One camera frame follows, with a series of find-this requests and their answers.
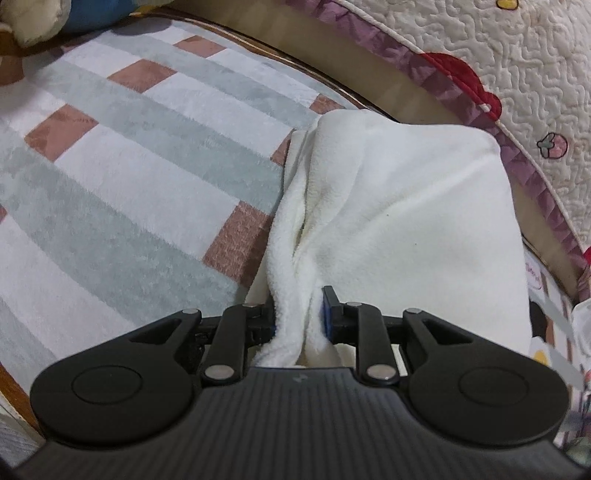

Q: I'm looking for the white fleece zip jacket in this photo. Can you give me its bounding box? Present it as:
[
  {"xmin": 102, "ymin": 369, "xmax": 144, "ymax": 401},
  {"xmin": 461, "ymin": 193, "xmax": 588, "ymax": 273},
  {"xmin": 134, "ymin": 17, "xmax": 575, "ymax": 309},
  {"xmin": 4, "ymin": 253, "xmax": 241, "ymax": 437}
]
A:
[{"xmin": 247, "ymin": 110, "xmax": 532, "ymax": 367}]

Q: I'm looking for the grey plush bunny toy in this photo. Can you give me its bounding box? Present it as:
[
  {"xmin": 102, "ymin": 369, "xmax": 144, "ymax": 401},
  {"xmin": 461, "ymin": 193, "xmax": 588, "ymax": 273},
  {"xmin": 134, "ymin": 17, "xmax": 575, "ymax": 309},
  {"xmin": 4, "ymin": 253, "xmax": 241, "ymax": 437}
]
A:
[{"xmin": 1, "ymin": 0, "xmax": 171, "ymax": 48}]

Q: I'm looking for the quilted bear print bedspread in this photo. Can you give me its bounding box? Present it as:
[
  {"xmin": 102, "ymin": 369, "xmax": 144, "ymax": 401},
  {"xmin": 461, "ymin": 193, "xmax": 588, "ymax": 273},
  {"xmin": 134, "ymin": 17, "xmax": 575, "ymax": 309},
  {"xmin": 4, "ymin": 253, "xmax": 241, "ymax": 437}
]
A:
[{"xmin": 295, "ymin": 1, "xmax": 590, "ymax": 298}]

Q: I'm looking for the checkered pastel floor rug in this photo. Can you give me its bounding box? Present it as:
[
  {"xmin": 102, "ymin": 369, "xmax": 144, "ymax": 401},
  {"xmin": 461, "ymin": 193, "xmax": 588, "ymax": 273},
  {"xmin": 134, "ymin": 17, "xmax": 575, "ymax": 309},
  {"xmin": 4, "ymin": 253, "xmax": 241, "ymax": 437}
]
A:
[{"xmin": 0, "ymin": 13, "xmax": 591, "ymax": 462}]

